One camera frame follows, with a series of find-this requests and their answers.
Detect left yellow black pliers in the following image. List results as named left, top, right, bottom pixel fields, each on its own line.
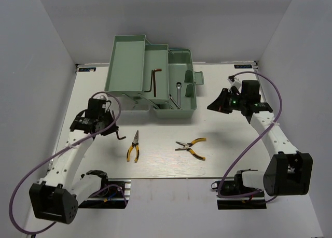
left=126, top=130, right=140, bottom=163

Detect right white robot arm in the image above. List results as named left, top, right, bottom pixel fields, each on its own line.
left=207, top=80, right=313, bottom=198

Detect purple cable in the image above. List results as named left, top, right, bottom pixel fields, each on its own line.
left=217, top=71, right=283, bottom=203
left=9, top=92, right=128, bottom=235

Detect right yellow black pliers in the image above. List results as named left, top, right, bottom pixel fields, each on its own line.
left=175, top=137, right=206, bottom=161

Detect large silver ratchet wrench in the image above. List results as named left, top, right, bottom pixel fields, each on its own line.
left=176, top=81, right=182, bottom=109

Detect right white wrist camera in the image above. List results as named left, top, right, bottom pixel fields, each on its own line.
left=228, top=76, right=242, bottom=89

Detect green toolbox with clear lid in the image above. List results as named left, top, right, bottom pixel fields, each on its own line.
left=104, top=34, right=204, bottom=119

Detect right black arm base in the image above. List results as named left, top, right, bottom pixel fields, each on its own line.
left=211, top=180, right=265, bottom=199

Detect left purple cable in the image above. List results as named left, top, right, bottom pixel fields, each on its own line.
left=9, top=92, right=128, bottom=235

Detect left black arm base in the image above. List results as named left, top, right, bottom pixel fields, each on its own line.
left=79, top=179, right=131, bottom=209

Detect yellow black pliers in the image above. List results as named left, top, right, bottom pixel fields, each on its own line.
left=175, top=137, right=206, bottom=161
left=126, top=130, right=140, bottom=163

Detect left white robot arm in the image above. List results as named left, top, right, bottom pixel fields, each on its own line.
left=29, top=99, right=118, bottom=224

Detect dark hex key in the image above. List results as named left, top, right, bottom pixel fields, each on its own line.
left=144, top=69, right=155, bottom=93
left=153, top=68, right=162, bottom=97
left=116, top=131, right=127, bottom=140

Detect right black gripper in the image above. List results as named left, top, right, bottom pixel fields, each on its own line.
left=207, top=88, right=246, bottom=114

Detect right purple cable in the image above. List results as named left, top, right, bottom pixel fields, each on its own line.
left=217, top=71, right=283, bottom=203

